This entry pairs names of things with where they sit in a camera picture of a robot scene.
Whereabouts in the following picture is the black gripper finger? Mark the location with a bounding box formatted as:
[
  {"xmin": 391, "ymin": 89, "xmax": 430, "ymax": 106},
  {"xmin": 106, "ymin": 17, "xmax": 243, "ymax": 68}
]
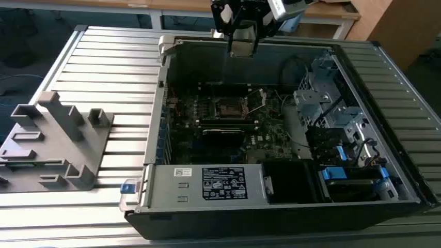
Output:
[
  {"xmin": 252, "ymin": 21, "xmax": 266, "ymax": 55},
  {"xmin": 227, "ymin": 24, "xmax": 244, "ymax": 57}
]

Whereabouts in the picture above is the silver CPU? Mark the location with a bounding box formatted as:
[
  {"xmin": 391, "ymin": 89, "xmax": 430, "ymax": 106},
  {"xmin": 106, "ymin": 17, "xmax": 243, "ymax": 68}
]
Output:
[{"xmin": 231, "ymin": 40, "xmax": 256, "ymax": 58}]

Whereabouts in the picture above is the metal socket cover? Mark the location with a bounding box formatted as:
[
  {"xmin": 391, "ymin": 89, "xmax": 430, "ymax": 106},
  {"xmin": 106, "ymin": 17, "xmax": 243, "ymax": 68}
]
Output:
[{"xmin": 243, "ymin": 88, "xmax": 267, "ymax": 108}]

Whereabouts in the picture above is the locking lever wire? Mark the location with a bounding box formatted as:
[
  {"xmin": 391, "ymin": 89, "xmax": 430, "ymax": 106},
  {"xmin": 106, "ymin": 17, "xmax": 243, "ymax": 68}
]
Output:
[{"xmin": 247, "ymin": 104, "xmax": 268, "ymax": 116}]

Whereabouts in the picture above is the CPU socket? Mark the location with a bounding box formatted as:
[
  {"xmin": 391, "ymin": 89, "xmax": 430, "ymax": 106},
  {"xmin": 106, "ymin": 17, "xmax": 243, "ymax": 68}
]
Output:
[{"xmin": 214, "ymin": 97, "xmax": 252, "ymax": 120}]

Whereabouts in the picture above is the black RAM slot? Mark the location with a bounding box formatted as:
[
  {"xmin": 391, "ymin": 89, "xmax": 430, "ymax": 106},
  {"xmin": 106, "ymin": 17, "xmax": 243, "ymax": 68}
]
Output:
[
  {"xmin": 202, "ymin": 118, "xmax": 259, "ymax": 125},
  {"xmin": 202, "ymin": 123, "xmax": 259, "ymax": 130}
]

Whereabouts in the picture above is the pale blue teach pendant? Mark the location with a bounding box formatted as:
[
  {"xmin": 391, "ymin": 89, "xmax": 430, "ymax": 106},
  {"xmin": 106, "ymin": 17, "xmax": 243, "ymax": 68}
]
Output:
[{"xmin": 278, "ymin": 11, "xmax": 307, "ymax": 35}]

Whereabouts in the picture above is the beige case foot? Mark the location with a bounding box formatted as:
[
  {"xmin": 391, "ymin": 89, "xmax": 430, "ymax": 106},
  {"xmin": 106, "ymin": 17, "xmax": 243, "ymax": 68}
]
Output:
[{"xmin": 158, "ymin": 35, "xmax": 178, "ymax": 63}]

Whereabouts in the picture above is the wooden desk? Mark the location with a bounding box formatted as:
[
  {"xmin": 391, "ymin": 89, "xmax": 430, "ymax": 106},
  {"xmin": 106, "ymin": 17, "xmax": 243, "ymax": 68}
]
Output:
[{"xmin": 0, "ymin": 0, "xmax": 363, "ymax": 40}]

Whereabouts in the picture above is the metal disk bay cage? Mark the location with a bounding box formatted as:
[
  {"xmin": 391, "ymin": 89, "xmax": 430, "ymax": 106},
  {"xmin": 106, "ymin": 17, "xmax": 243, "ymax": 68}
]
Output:
[{"xmin": 292, "ymin": 55, "xmax": 371, "ymax": 136}]

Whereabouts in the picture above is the green motherboard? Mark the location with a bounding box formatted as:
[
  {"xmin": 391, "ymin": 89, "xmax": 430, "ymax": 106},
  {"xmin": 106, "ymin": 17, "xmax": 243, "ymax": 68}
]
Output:
[{"xmin": 162, "ymin": 82, "xmax": 314, "ymax": 165}]

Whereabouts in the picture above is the gray plastic card guide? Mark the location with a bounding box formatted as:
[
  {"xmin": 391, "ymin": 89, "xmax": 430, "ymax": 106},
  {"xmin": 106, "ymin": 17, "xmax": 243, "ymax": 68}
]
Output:
[{"xmin": 283, "ymin": 104, "xmax": 311, "ymax": 160}]

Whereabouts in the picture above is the black graphics card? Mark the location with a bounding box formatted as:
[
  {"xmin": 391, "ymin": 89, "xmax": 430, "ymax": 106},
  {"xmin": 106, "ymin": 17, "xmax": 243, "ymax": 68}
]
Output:
[{"xmin": 202, "ymin": 128, "xmax": 248, "ymax": 147}]

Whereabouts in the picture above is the gray chipset heatsink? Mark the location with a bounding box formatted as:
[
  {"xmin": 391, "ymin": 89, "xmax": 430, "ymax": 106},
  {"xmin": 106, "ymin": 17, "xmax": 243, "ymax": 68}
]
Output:
[{"xmin": 247, "ymin": 149, "xmax": 270, "ymax": 160}]

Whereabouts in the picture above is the wooden cabinet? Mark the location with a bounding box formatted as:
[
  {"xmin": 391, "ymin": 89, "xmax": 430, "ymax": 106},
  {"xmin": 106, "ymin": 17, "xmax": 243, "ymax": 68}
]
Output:
[{"xmin": 346, "ymin": 0, "xmax": 441, "ymax": 72}]

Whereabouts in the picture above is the blue disk carrier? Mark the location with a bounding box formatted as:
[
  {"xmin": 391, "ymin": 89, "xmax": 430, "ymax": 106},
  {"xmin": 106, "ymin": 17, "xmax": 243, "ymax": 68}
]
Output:
[{"xmin": 319, "ymin": 166, "xmax": 394, "ymax": 204}]

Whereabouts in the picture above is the silver power supply unit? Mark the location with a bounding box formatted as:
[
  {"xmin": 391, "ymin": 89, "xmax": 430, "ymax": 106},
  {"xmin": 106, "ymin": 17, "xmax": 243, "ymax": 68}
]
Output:
[{"xmin": 138, "ymin": 164, "xmax": 270, "ymax": 209}]

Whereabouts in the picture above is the blue case latch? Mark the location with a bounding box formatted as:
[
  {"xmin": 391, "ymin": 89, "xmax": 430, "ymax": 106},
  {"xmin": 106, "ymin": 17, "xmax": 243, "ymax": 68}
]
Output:
[{"xmin": 118, "ymin": 177, "xmax": 143, "ymax": 212}]

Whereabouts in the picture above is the gray parts rack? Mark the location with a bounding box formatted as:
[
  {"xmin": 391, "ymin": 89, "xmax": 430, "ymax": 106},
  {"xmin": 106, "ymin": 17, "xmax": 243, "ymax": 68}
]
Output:
[{"xmin": 0, "ymin": 90, "xmax": 115, "ymax": 193}]

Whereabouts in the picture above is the black PC case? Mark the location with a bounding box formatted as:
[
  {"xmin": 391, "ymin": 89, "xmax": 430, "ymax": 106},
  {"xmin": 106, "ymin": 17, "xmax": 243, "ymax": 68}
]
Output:
[{"xmin": 119, "ymin": 35, "xmax": 441, "ymax": 241}]

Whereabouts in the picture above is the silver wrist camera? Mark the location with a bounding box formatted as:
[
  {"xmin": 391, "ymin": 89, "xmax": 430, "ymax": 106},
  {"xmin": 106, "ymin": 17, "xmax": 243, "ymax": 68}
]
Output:
[{"xmin": 271, "ymin": 0, "xmax": 307, "ymax": 22}]

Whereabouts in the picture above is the colored wire bundle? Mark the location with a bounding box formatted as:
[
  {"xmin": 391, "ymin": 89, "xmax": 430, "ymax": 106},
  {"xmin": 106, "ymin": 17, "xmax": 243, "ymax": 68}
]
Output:
[{"xmin": 364, "ymin": 153, "xmax": 386, "ymax": 167}]

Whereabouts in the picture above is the blue floor cable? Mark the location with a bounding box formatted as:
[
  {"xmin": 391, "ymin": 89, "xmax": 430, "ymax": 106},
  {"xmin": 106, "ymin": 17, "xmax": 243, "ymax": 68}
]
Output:
[{"xmin": 0, "ymin": 73, "xmax": 47, "ymax": 109}]

